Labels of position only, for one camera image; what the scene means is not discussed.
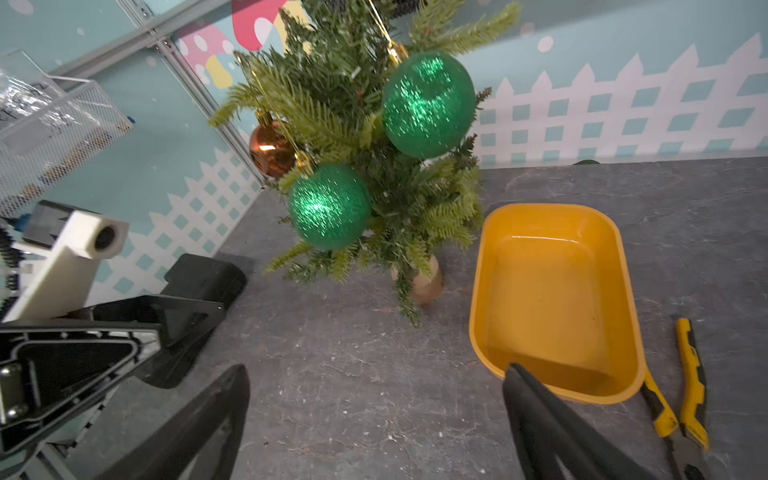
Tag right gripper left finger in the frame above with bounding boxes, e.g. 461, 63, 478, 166
98, 364, 250, 479

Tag green glitter ball ornament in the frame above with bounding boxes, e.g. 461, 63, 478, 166
382, 51, 477, 160

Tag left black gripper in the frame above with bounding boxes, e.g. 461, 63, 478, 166
1, 295, 226, 456

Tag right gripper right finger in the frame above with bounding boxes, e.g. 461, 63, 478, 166
502, 363, 653, 479

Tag yellow plastic tray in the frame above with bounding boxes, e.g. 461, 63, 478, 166
469, 203, 647, 405

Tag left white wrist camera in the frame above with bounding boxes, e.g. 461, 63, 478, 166
2, 200, 129, 323

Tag clear plastic bag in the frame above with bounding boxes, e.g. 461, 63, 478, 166
1, 50, 66, 130

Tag small green christmas tree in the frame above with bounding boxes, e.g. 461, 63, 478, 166
211, 1, 522, 324

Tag copper shiny ball ornament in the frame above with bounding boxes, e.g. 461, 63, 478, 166
249, 121, 295, 179

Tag yellow black pliers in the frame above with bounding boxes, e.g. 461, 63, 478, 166
640, 316, 710, 480

